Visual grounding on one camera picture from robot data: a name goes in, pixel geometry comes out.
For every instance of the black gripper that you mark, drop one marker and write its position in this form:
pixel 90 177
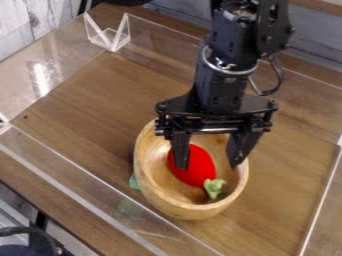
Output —
pixel 181 113

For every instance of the red plush strawberry toy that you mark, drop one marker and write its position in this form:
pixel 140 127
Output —
pixel 201 173

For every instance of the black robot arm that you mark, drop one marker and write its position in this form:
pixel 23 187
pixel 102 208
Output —
pixel 252 30

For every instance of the wooden brown bowl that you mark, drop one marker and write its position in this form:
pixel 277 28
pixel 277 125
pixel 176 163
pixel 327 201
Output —
pixel 173 197

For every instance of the green block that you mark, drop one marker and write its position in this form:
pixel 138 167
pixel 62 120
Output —
pixel 133 183

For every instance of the black clamp base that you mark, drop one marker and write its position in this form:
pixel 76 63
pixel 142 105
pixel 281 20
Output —
pixel 39 242

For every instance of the clear acrylic tray wall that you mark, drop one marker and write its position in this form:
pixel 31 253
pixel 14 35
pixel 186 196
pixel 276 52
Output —
pixel 80 100

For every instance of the clear acrylic corner bracket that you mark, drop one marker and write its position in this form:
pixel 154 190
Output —
pixel 112 39

